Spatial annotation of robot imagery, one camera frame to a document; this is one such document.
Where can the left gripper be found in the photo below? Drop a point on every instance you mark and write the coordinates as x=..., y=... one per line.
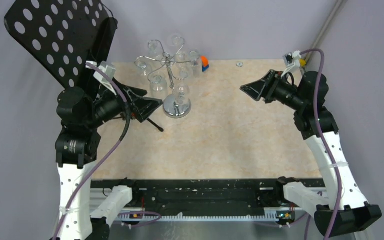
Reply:
x=141, y=107

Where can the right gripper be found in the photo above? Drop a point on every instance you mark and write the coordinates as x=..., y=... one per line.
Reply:
x=254, y=90

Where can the wine glass removed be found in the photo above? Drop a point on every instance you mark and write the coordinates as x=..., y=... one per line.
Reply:
x=195, y=62
x=158, y=86
x=182, y=95

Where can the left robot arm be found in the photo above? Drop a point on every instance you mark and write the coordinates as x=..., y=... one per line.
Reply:
x=81, y=114

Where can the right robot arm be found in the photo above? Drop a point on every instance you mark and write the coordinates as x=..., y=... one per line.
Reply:
x=345, y=209

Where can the wine glass on rack left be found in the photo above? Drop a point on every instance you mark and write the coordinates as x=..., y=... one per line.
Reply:
x=143, y=67

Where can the chrome wine glass rack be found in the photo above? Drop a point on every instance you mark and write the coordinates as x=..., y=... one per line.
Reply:
x=175, y=72

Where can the wine glass on rack far-left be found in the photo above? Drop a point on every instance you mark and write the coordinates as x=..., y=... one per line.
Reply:
x=155, y=50

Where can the white round token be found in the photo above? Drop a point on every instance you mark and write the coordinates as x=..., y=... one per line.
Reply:
x=239, y=64

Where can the yellow corner piece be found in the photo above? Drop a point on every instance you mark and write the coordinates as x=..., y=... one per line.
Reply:
x=302, y=62

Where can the orange blue toy car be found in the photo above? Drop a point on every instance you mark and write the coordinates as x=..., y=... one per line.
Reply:
x=204, y=63

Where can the black perforated music stand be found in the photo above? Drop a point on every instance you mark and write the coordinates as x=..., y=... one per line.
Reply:
x=62, y=35

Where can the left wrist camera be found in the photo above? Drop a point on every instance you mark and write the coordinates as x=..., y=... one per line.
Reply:
x=103, y=72

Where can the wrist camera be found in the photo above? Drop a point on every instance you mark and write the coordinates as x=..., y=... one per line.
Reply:
x=292, y=62
x=103, y=72

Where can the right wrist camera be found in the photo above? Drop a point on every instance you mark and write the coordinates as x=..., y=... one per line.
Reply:
x=292, y=62

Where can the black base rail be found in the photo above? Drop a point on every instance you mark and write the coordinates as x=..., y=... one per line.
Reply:
x=190, y=200

